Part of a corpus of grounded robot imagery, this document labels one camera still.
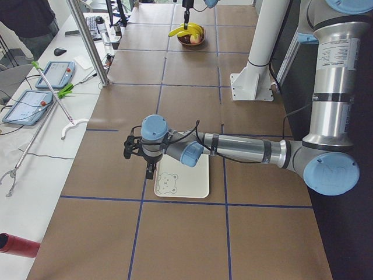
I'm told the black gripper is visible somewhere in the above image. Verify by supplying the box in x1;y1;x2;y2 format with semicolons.
182;0;194;29
143;152;163;179

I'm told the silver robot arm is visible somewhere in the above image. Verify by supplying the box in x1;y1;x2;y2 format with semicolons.
182;0;218;30
135;1;372;195

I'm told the white bear tray plate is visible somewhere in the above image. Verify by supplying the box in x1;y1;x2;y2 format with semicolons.
153;131;211;199

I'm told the brown wicker basket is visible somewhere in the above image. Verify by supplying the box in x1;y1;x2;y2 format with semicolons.
177;29;206;47

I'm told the yellow banana bunch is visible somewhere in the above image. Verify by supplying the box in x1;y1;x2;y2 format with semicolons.
186;23;204;37

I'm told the small metal cup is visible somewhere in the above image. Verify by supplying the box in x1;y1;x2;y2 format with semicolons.
113;23;121;34

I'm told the clear water bottle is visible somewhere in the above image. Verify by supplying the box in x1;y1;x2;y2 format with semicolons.
95;16;112;47

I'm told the black keyboard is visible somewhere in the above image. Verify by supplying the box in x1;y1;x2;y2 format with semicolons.
86;16;101;41

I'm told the white pole with base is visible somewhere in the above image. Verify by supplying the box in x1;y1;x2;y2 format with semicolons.
230;0;290;102

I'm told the white paper note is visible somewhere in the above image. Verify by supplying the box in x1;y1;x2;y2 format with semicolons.
73;55;93;70

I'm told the black smartphone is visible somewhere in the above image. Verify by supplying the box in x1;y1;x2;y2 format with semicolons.
65;30;80;37

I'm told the upper blue teach pendant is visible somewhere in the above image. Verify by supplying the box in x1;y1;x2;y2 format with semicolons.
41;61;76;89

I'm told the blue teach pendant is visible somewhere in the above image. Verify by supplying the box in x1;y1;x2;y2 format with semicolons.
2;90;53;125
41;61;76;89

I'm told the black computer mouse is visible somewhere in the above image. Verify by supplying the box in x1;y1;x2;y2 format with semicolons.
54;47;67;57

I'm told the lower blue teach pendant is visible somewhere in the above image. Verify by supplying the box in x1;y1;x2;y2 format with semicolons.
2;90;53;125

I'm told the person in black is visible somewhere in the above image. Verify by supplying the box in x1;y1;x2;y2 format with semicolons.
1;0;59;61

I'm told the red cylinder bottle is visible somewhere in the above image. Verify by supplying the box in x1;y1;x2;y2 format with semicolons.
1;233;40;258

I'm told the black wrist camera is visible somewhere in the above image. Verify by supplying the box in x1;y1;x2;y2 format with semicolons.
123;125;143;159

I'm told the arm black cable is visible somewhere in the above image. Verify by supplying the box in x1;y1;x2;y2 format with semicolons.
129;120;272;163

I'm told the green handled reacher grabber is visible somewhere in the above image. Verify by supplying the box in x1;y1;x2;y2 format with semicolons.
31;61;89;140

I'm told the aluminium frame post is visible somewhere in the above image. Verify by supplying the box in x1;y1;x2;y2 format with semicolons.
66;0;109;87

